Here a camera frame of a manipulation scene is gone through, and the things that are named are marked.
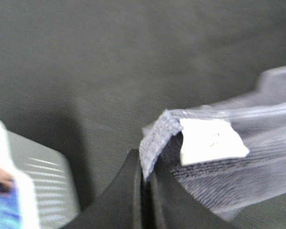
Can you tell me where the grey-blue towel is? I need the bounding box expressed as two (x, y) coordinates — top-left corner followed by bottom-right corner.
(139, 66), (286, 220)

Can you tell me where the blue cloth in basket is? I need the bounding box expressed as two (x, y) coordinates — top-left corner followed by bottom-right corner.
(0, 187), (22, 229)

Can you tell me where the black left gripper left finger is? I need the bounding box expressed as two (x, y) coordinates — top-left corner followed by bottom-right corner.
(63, 149), (143, 229)

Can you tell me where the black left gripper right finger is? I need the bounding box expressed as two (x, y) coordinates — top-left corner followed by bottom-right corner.
(146, 155), (234, 229)

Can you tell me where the grey perforated laundry basket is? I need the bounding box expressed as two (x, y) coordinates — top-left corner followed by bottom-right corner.
(0, 121), (81, 229)

